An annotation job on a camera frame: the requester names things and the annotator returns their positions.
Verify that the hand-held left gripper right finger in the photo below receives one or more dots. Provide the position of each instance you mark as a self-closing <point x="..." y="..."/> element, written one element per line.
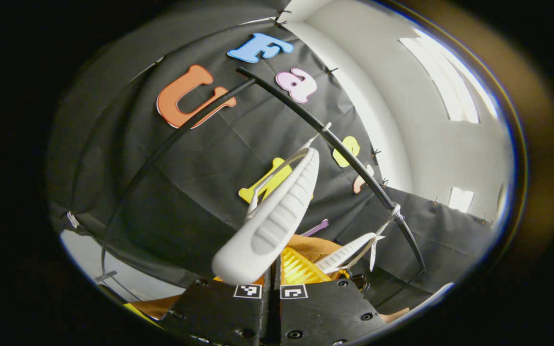
<point x="325" y="312"/>

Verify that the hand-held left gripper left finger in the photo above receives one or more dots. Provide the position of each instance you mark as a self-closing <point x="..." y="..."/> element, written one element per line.
<point x="219" y="312"/>

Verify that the brown shirt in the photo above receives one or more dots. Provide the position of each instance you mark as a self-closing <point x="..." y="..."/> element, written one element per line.
<point x="315" y="242"/>

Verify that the white hanger with tie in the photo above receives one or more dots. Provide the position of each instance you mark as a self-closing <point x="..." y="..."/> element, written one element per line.
<point x="344" y="252"/>

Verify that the white hanger tie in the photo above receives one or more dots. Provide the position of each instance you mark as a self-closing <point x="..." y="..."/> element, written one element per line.
<point x="374" y="252"/>

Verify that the white plastic hanger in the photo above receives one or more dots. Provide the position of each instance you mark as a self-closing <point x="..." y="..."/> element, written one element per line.
<point x="267" y="230"/>

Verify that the black backdrop cloth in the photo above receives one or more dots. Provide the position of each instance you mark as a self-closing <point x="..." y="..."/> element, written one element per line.
<point x="185" y="192"/>

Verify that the small white clip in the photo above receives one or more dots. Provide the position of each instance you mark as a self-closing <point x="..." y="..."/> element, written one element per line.
<point x="73" y="219"/>

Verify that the small ceiling light panel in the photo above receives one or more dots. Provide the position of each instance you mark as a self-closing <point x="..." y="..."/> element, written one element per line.
<point x="460" y="199"/>

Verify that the row of black cloth clips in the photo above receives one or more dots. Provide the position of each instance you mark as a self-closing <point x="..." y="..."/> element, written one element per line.
<point x="331" y="70"/>

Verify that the large ceiling light panel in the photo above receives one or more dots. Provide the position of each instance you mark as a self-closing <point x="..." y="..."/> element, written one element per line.
<point x="445" y="81"/>

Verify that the black clothes rail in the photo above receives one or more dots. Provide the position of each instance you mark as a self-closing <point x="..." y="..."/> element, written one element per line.
<point x="410" y="240"/>

